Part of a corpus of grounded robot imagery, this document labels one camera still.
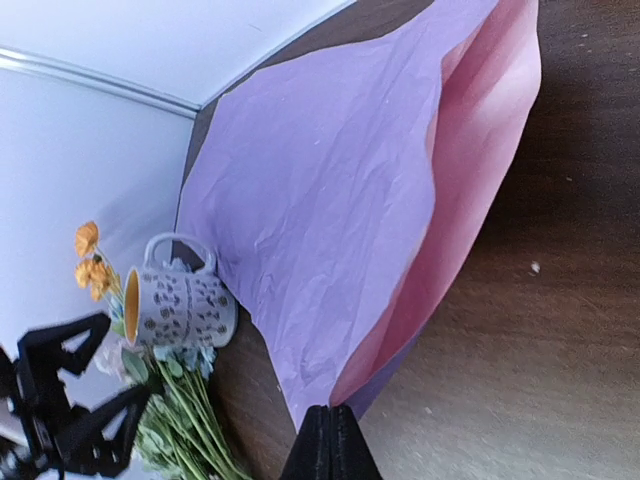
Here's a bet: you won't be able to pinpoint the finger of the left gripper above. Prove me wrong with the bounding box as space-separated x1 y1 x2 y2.
34 384 151 478
17 312 111 395

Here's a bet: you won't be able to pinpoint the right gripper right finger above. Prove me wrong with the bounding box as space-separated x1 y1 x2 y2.
329 405 382 480

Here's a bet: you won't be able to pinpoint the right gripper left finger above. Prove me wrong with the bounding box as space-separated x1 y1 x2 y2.
280 406 330 480

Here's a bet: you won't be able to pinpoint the purple pink wrapping paper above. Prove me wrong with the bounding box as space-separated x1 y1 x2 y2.
177 1 541 424

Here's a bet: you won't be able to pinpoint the white flower bunch green leaves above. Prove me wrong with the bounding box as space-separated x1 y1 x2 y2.
95 341 251 479

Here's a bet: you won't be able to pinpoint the patterned mug yellow inside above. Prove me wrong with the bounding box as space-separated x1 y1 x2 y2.
123 233 238 348

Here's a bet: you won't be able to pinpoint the left aluminium frame post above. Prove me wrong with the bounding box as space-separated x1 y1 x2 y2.
1 45 202 119

